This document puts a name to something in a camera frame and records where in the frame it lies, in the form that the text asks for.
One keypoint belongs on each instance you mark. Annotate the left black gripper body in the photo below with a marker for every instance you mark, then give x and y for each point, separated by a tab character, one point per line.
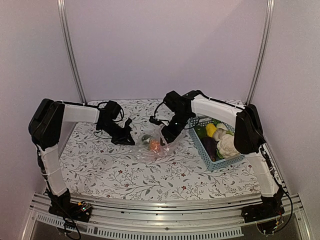
119	136

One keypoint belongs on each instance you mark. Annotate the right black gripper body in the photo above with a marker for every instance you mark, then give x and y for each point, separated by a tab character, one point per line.
169	133

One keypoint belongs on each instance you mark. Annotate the clear zip top bag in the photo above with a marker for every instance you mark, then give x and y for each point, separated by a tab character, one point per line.
143	154

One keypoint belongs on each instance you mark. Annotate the white fake garlic bulb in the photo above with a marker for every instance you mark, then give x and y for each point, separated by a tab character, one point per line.
220	132

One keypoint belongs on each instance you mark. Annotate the purple fake eggplant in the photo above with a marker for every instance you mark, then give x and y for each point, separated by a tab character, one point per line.
210	146

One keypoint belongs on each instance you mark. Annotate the white fake cauliflower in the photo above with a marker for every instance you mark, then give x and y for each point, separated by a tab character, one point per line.
226	147

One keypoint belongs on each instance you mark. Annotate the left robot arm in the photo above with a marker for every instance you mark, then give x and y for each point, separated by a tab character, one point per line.
45	130

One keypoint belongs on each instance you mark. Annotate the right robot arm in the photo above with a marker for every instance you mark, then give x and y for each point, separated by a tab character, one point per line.
248	134

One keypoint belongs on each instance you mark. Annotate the green fake lettuce leaf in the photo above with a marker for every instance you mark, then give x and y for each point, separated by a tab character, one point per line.
145	139

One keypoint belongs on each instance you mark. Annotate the orange green fake fruit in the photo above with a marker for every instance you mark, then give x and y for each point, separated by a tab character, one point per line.
154	145

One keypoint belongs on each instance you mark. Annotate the floral patterned table mat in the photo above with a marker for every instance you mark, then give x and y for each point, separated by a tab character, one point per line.
92	165

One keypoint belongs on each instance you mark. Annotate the light blue plastic basket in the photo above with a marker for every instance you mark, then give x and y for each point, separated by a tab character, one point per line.
219	163

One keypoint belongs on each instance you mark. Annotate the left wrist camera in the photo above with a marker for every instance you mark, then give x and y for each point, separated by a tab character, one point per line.
127	122

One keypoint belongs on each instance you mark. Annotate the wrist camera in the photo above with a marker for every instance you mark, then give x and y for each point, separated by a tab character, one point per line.
155	121
127	122

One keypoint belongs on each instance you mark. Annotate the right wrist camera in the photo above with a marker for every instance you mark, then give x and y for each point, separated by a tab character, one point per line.
155	121

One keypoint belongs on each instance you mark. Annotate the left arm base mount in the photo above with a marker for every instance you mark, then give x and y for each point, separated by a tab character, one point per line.
80	211

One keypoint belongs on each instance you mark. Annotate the aluminium rail frame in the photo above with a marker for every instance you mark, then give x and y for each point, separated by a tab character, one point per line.
207	219

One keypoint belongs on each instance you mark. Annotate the right aluminium corner post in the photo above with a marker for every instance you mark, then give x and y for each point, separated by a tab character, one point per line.
262	50

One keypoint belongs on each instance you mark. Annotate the aluminium corner post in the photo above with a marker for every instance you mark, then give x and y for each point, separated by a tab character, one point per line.
262	50
62	11

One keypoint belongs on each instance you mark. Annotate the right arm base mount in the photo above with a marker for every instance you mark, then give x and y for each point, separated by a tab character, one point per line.
261	211

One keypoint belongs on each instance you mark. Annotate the left aluminium corner post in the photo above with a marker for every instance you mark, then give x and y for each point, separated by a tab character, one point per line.
62	11

